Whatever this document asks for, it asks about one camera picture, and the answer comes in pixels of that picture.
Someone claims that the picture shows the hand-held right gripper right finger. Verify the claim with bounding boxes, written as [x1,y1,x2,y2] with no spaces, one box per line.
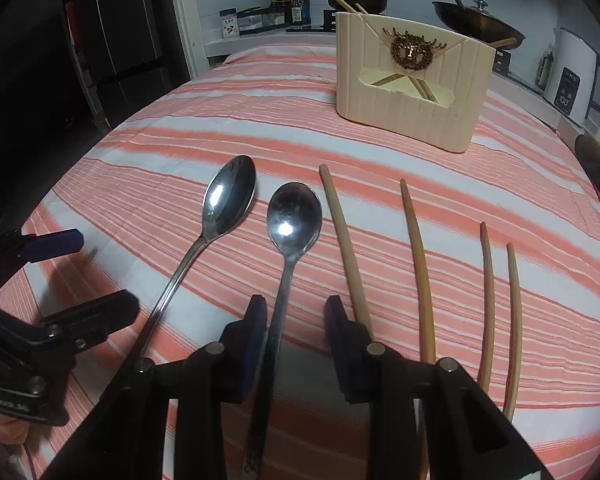
[324,295,551,480]

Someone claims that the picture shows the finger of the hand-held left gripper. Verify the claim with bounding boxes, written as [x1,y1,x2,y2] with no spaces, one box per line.
[39,289,141,350]
[19,228,84,264]

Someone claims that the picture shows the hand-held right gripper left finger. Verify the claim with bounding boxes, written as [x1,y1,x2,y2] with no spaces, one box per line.
[42,294,270,480]

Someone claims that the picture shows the metal spoon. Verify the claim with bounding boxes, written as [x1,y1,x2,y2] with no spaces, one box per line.
[241,182,323,480]
[125,155,257,368]

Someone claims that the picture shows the cream utensil holder box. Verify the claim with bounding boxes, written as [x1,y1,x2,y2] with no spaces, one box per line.
[335,10,497,153]

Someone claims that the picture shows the pink white striped tablecloth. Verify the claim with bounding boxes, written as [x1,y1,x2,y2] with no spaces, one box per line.
[0,42,600,480]

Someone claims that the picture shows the dark grey refrigerator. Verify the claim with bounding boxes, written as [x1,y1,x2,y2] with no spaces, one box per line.
[60,0,191,126]

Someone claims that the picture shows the row of spice jars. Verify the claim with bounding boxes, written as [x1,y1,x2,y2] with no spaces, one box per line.
[219,6,287,39]

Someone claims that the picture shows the dark metal wok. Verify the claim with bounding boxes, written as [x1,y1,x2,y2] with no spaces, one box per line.
[428,0,526,52]

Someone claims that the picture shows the white electric kettle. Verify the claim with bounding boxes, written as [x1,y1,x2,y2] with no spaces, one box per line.
[542,27,600,122]

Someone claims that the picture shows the glass wok lid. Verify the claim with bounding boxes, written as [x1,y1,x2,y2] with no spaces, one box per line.
[450,0,511,23]

